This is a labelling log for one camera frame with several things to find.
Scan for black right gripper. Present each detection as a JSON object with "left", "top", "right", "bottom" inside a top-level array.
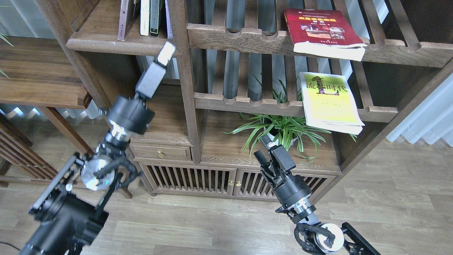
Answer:
[{"left": 254, "top": 134, "right": 314, "bottom": 209}]

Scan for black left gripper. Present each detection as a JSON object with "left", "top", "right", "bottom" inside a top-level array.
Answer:
[{"left": 107, "top": 41, "right": 176, "bottom": 136}]

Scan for maroon book white characters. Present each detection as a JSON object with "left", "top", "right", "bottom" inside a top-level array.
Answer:
[{"left": 117, "top": 0, "right": 141, "bottom": 41}]

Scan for yellow green book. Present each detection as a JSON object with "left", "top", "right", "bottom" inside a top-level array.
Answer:
[{"left": 300, "top": 72, "right": 364, "bottom": 135}]

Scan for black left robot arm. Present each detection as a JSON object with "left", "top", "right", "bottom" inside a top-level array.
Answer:
[{"left": 19, "top": 41, "right": 176, "bottom": 255}]

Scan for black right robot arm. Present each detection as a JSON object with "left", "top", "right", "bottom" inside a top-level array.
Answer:
[{"left": 254, "top": 135, "right": 378, "bottom": 255}]

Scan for red book on shelf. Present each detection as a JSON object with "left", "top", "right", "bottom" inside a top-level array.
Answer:
[{"left": 284, "top": 8, "right": 366, "bottom": 61}]

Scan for white plant pot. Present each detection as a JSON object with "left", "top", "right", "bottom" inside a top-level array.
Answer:
[{"left": 267, "top": 129, "right": 297, "bottom": 150}]

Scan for pale upright book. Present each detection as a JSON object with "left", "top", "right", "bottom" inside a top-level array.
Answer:
[{"left": 165, "top": 0, "right": 173, "bottom": 39}]

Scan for spider plant green leaves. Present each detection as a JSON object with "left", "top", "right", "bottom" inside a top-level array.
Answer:
[{"left": 230, "top": 80, "right": 357, "bottom": 155}]

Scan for white upright book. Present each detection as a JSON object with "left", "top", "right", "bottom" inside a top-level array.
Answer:
[{"left": 140, "top": 0, "right": 150, "bottom": 36}]

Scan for dark wooden bookshelf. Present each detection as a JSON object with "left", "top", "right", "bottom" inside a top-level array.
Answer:
[{"left": 35, "top": 0, "right": 453, "bottom": 208}]

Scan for wooden side table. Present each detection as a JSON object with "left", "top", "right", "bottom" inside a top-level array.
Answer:
[{"left": 0, "top": 36, "right": 94, "bottom": 170}]

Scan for white curtain right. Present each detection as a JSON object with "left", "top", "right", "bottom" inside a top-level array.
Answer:
[{"left": 386, "top": 74, "right": 453, "bottom": 147}]

